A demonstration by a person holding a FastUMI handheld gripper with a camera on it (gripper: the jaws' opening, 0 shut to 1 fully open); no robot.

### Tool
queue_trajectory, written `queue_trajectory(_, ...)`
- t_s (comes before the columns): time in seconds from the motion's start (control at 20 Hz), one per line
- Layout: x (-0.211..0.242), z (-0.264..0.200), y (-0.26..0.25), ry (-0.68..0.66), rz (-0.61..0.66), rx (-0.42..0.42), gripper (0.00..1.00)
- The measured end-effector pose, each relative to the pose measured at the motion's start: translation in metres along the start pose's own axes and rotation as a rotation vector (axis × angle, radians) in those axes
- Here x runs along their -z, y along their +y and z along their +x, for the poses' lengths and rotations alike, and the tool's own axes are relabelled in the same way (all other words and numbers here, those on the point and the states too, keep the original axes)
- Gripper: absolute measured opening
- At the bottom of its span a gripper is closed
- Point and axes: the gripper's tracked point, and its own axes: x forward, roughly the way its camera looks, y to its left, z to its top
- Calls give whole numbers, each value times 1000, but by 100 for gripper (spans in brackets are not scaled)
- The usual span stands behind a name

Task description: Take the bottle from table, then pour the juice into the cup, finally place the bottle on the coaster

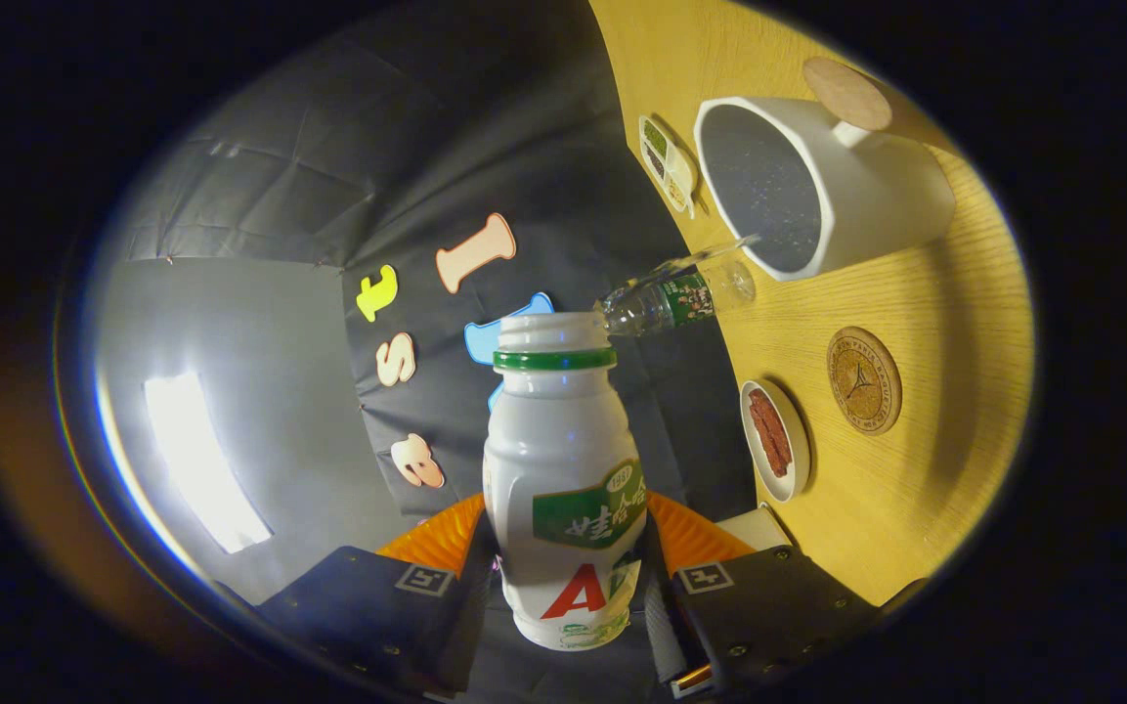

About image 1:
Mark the clear plastic water bottle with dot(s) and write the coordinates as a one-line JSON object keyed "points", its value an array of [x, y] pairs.
{"points": [[671, 298]]}

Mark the cream toaster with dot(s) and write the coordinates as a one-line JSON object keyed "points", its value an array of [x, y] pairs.
{"points": [[754, 528]]}

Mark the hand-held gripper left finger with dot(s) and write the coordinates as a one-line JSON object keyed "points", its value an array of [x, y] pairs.
{"points": [[465, 626]]}

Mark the white juice bottle green label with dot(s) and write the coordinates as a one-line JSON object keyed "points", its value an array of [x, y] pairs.
{"points": [[553, 440]]}

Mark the round grey plate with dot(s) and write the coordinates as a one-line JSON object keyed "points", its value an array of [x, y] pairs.
{"points": [[802, 440]]}

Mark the white divided dish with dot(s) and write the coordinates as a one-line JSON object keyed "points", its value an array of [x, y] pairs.
{"points": [[686, 176]]}

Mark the ceiling light panel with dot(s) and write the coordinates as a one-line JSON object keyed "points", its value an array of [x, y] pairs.
{"points": [[201, 460]]}

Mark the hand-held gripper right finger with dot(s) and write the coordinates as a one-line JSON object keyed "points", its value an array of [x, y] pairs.
{"points": [[666, 626]]}

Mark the round cork coaster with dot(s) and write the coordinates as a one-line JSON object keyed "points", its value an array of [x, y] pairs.
{"points": [[864, 381]]}

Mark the red dried meat strips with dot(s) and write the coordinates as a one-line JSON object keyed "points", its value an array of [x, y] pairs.
{"points": [[770, 435]]}

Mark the wooden table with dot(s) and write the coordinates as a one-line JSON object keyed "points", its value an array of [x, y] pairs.
{"points": [[954, 391]]}

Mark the pile of dark red beans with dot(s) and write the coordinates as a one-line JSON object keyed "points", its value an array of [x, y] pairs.
{"points": [[658, 163]]}

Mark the pile of yellow beans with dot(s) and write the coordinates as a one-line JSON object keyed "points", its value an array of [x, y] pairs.
{"points": [[677, 193]]}

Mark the pile of green beans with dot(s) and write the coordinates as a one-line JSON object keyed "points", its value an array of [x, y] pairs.
{"points": [[656, 139]]}

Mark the black backdrop cloth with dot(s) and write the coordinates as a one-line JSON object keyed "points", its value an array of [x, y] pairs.
{"points": [[543, 147]]}

